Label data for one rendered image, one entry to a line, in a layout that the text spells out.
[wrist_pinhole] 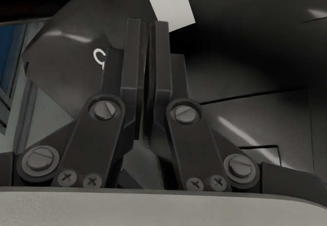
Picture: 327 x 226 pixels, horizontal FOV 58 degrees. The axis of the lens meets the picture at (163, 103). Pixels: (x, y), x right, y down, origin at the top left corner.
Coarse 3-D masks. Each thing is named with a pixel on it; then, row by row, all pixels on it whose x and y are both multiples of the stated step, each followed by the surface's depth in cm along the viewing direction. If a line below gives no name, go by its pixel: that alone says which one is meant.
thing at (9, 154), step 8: (8, 152) 8; (0, 160) 8; (8, 160) 8; (16, 160) 8; (0, 168) 8; (8, 168) 8; (16, 168) 8; (0, 176) 8; (8, 176) 8; (16, 176) 8; (0, 184) 7; (8, 184) 7; (16, 184) 8; (24, 184) 8
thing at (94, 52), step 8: (96, 40) 15; (104, 40) 15; (80, 48) 16; (88, 48) 15; (96, 48) 15; (104, 48) 15; (88, 56) 16; (96, 56) 15; (104, 56) 15; (96, 64) 16; (96, 72) 16
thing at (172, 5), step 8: (152, 0) 13; (160, 0) 12; (168, 0) 12; (176, 0) 12; (184, 0) 12; (160, 8) 13; (168, 8) 12; (176, 8) 12; (184, 8) 12; (160, 16) 13; (168, 16) 13; (176, 16) 12; (184, 16) 12; (192, 16) 12; (168, 24) 13; (176, 24) 13; (184, 24) 12
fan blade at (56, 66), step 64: (128, 0) 13; (192, 0) 12; (256, 0) 11; (320, 0) 10; (64, 64) 17; (192, 64) 13; (256, 64) 12; (320, 64) 11; (256, 128) 13; (320, 128) 12
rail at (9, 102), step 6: (0, 90) 60; (0, 96) 60; (6, 96) 63; (0, 102) 60; (6, 102) 63; (12, 102) 66; (0, 108) 61; (6, 108) 63; (0, 114) 61; (6, 114) 64; (0, 120) 61; (6, 120) 64; (0, 126) 61; (6, 126) 64; (0, 132) 61
